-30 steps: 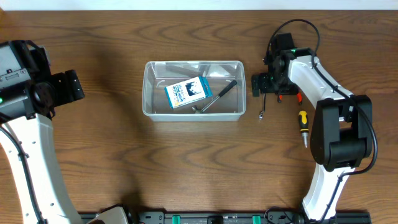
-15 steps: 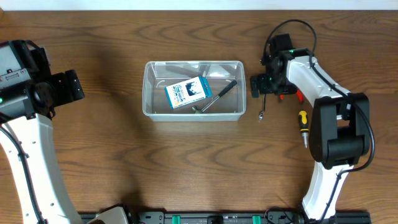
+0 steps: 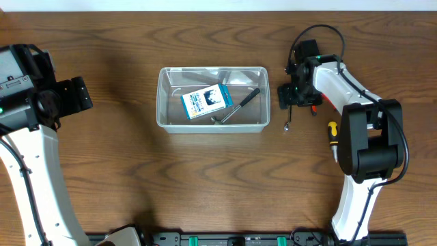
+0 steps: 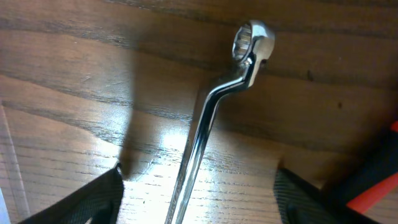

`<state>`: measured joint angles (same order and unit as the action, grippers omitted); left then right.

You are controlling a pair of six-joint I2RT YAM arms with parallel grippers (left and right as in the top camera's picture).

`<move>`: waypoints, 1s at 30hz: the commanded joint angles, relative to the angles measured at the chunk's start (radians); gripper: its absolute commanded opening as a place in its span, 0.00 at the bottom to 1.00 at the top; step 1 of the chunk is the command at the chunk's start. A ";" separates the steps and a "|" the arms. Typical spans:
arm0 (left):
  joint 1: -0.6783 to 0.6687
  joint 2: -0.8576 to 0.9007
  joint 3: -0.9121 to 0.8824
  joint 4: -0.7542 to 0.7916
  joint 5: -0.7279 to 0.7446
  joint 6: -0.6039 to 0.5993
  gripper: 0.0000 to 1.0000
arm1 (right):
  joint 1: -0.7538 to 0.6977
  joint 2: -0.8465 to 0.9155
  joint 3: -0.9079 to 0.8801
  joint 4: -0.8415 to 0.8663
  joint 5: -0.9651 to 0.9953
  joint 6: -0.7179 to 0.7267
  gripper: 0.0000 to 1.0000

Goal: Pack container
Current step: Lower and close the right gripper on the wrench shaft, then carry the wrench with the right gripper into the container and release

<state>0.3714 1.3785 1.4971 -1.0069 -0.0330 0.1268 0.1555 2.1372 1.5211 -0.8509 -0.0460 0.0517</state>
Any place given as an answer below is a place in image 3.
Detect red handled pliers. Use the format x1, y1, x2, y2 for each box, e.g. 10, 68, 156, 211
311, 94, 337, 116

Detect silver offset wrench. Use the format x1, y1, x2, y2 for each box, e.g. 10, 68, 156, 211
284, 105, 292, 132

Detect small black orange hammer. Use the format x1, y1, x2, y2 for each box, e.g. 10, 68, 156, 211
211, 88, 260, 125

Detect blue white cardboard box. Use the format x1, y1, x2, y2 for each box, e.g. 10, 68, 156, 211
180, 84, 234, 120

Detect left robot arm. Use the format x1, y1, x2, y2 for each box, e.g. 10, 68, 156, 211
1, 44, 145, 245

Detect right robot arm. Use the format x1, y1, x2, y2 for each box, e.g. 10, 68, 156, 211
277, 40, 405, 245

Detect clear plastic container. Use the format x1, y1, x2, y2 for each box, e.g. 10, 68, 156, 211
156, 66, 270, 134

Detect black yellow stubby screwdriver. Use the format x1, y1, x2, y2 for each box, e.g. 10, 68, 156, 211
328, 121, 339, 163

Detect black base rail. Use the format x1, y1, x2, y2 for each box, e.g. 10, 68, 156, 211
85, 228, 409, 246

